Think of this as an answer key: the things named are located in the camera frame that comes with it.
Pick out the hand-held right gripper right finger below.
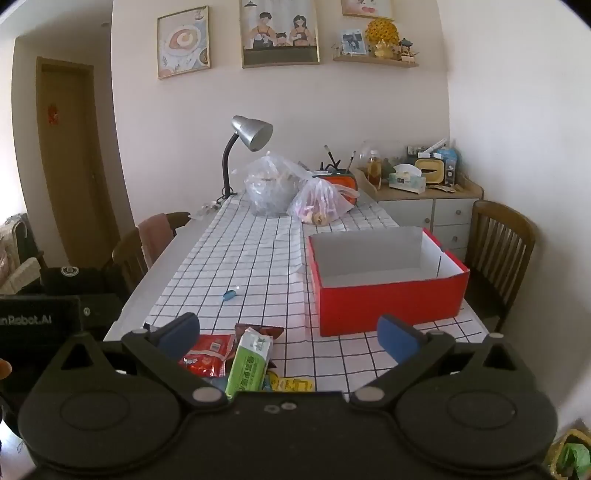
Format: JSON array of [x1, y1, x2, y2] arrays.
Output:
[[349, 315, 539, 409]]

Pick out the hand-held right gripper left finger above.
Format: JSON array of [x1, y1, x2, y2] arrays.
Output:
[[44, 313, 230, 409]]

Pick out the red snack packet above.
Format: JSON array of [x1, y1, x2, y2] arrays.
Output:
[[179, 333, 236, 377]]

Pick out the red cardboard box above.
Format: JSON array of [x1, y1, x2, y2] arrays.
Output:
[[307, 226, 471, 337]]

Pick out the green snack packet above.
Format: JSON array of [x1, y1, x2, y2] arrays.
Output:
[[225, 327, 274, 398]]

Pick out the yellow snack packet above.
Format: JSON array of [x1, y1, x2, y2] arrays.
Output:
[[265, 375, 315, 393]]

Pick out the sofa with blanket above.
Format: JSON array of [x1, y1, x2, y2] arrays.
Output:
[[0, 215, 47, 296]]

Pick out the wooden chair with cloth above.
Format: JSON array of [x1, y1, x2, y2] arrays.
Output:
[[112, 211, 191, 296]]

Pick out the white checked tablecloth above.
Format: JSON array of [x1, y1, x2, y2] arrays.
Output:
[[144, 191, 497, 393]]

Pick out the pink cloth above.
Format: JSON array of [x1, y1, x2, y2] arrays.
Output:
[[137, 213, 174, 268]]

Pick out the white drawer cabinet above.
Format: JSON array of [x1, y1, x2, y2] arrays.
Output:
[[355, 171, 485, 264]]

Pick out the wooden slatted chair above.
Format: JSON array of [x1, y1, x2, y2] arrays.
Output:
[[464, 200, 537, 333]]

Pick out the brown wooden door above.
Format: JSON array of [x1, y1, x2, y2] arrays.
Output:
[[36, 56, 116, 268]]

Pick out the tissue box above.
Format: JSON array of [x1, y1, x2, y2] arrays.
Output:
[[388, 164, 426, 192]]

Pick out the small clear plastic bag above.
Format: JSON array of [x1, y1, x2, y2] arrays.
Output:
[[287, 178, 360, 227]]

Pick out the orange container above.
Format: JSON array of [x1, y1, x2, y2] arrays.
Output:
[[314, 173, 360, 204]]

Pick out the orange drink bottle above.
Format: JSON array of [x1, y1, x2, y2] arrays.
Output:
[[367, 150, 384, 190]]

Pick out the large clear plastic bag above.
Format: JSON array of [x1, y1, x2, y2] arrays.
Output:
[[244, 150, 319, 217]]

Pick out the blue box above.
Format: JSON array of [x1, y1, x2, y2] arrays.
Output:
[[436, 148, 462, 185]]

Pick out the silver desk lamp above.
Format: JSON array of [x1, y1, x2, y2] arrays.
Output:
[[221, 115, 274, 199]]

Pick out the framed egg picture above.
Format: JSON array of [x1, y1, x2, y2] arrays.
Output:
[[156, 6, 211, 80]]

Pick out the yellow flower bouquet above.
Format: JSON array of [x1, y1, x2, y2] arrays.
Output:
[[365, 18, 400, 58]]

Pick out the framed family picture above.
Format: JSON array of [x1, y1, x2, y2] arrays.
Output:
[[239, 0, 320, 69]]

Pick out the framed pink picture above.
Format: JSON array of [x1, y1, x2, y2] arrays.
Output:
[[341, 0, 395, 20]]

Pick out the wooden wall shelf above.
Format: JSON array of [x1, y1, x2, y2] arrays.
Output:
[[333, 54, 420, 68]]

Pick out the small photo frame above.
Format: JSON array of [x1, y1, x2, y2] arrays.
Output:
[[341, 28, 368, 56]]

